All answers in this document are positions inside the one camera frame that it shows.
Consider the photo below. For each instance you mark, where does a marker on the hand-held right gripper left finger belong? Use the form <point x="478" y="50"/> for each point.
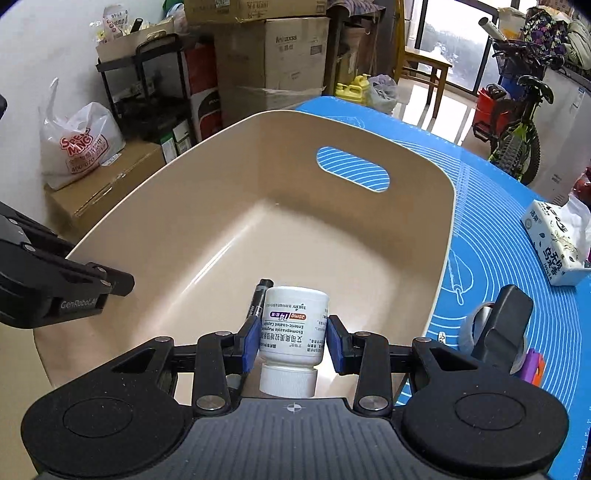
<point x="249" y="344"/>

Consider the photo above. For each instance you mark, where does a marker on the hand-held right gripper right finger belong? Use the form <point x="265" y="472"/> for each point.
<point x="335" y="346"/>

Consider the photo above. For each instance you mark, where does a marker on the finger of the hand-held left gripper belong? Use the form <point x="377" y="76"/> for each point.
<point x="115" y="282"/>

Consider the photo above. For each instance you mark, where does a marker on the white medicine bottle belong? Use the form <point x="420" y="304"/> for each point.
<point x="293" y="332"/>

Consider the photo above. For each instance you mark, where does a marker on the beige plastic storage basin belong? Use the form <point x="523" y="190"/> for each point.
<point x="231" y="207"/>

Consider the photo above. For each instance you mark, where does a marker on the clear tape roll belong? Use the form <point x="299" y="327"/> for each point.
<point x="475" y="323"/>

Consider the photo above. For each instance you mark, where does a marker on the orange and purple plastic toy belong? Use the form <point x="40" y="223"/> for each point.
<point x="534" y="365"/>

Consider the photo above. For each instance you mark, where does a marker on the black marker pen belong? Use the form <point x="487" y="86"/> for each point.
<point x="259" y="300"/>

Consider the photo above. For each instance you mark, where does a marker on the low brown cardboard box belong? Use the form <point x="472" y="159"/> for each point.
<point x="115" y="180"/>

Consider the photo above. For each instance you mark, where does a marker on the white plastic bag red print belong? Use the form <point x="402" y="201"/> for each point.
<point x="78" y="143"/>

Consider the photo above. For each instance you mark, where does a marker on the green and white small boxes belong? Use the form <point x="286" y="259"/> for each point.
<point x="178" y="138"/>

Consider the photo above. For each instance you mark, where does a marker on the black metal shelf rack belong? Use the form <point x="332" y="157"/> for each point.
<point x="138" y="92"/>

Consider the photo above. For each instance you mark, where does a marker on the blue silicone baking mat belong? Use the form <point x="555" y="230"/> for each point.
<point x="498" y="230"/>

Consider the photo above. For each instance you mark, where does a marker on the red and white carton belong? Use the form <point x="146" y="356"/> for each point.
<point x="203" y="92"/>

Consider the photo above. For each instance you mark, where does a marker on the taped brown cardboard box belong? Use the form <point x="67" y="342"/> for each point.
<point x="272" y="104"/>

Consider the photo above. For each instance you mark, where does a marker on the open cardboard box of snacks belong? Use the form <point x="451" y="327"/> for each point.
<point x="134" y="41"/>

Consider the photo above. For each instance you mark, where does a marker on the white tissue pack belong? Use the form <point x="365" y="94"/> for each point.
<point x="554" y="240"/>

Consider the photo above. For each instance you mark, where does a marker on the yellow plastic jug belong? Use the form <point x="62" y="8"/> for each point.
<point x="351" y="88"/>

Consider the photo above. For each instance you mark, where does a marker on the grey plastic bag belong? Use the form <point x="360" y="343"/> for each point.
<point x="382" y="92"/>

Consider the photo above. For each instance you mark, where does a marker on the green and black bicycle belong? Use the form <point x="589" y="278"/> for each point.
<point x="517" y="134"/>

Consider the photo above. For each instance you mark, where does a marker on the large brown cardboard box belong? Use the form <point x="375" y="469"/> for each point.
<point x="272" y="50"/>

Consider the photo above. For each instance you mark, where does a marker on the red plastic crate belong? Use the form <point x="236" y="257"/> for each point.
<point x="491" y="110"/>

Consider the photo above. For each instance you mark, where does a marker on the wooden table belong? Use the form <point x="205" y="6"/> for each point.
<point x="429" y="64"/>

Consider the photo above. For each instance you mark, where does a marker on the torn brown cardboard box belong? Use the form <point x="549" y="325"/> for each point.
<point x="254" y="9"/>

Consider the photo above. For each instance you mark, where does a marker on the white appliance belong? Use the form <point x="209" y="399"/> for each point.
<point x="565" y="134"/>

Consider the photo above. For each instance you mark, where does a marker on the grey rolled tube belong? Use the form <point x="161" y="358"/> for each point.
<point x="488" y="26"/>

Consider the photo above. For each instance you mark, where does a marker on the purple floral cloth bundle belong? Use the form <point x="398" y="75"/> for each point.
<point x="547" y="32"/>

